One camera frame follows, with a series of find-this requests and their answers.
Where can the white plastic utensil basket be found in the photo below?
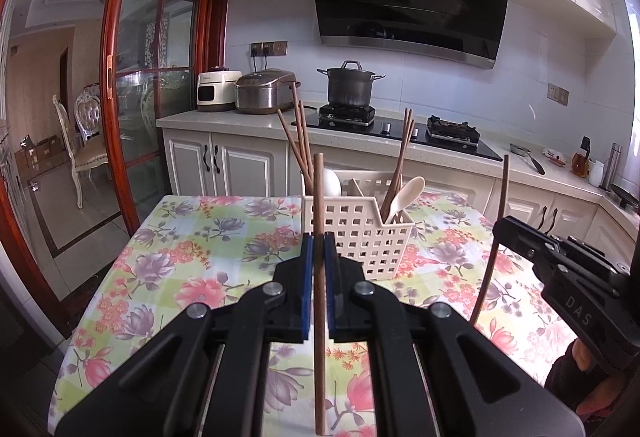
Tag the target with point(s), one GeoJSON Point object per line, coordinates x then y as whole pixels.
{"type": "Point", "coordinates": [360, 237]}

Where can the cardboard boxes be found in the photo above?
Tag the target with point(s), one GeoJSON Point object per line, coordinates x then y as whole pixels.
{"type": "Point", "coordinates": [40, 152]}

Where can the black glass gas hob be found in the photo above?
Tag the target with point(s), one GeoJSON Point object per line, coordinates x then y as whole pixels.
{"type": "Point", "coordinates": [450, 147]}

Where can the white tufted-back dining chair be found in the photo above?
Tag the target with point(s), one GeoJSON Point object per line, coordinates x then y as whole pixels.
{"type": "Point", "coordinates": [91, 112]}

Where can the white ornate dining chair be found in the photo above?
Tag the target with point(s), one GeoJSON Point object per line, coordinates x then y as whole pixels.
{"type": "Point", "coordinates": [90, 157]}

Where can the small white bottle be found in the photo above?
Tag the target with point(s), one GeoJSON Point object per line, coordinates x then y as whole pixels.
{"type": "Point", "coordinates": [596, 174]}

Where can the black pan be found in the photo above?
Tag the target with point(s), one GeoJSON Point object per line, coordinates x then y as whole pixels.
{"type": "Point", "coordinates": [627, 196]}

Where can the white base cabinets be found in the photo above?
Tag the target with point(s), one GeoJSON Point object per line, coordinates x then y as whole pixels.
{"type": "Point", "coordinates": [240, 167]}

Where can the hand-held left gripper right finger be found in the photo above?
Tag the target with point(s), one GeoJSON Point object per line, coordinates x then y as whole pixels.
{"type": "Point", "coordinates": [330, 287]}

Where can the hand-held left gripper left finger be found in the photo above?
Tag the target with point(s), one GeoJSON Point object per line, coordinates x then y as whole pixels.
{"type": "Point", "coordinates": [306, 287]}

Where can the silver rice cooker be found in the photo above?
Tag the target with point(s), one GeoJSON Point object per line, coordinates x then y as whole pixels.
{"type": "Point", "coordinates": [262, 92]}

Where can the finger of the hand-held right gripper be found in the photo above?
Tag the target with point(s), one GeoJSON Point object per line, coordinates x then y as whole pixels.
{"type": "Point", "coordinates": [520, 234]}

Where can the gold wall socket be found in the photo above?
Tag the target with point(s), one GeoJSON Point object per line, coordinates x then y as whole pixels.
{"type": "Point", "coordinates": [557, 93]}
{"type": "Point", "coordinates": [270, 48]}

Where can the white countertop cooker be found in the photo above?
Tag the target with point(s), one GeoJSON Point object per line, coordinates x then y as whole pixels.
{"type": "Point", "coordinates": [215, 89]}

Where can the white ceramic spoon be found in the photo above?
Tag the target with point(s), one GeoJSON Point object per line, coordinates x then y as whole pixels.
{"type": "Point", "coordinates": [331, 182]}
{"type": "Point", "coordinates": [407, 194]}

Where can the person's right hand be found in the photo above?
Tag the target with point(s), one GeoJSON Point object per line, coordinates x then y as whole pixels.
{"type": "Point", "coordinates": [582, 357]}

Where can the grey stockpot with lid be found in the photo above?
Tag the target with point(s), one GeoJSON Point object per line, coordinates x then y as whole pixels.
{"type": "Point", "coordinates": [350, 87]}

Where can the amber oil bottle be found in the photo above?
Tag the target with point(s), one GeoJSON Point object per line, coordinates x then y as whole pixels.
{"type": "Point", "coordinates": [581, 164]}

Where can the black burner grate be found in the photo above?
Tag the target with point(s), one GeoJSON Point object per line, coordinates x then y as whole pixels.
{"type": "Point", "coordinates": [347, 114]}
{"type": "Point", "coordinates": [452, 129]}

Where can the small red and white dish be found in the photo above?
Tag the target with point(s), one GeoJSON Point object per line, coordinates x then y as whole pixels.
{"type": "Point", "coordinates": [555, 158]}

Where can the red-brown wooden door frame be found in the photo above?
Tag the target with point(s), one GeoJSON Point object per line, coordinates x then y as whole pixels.
{"type": "Point", "coordinates": [35, 277]}

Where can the wooden glass sliding door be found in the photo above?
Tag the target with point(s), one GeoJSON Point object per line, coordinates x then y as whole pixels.
{"type": "Point", "coordinates": [112, 92]}

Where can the floral tablecloth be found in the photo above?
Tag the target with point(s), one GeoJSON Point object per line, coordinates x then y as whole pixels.
{"type": "Point", "coordinates": [175, 267]}

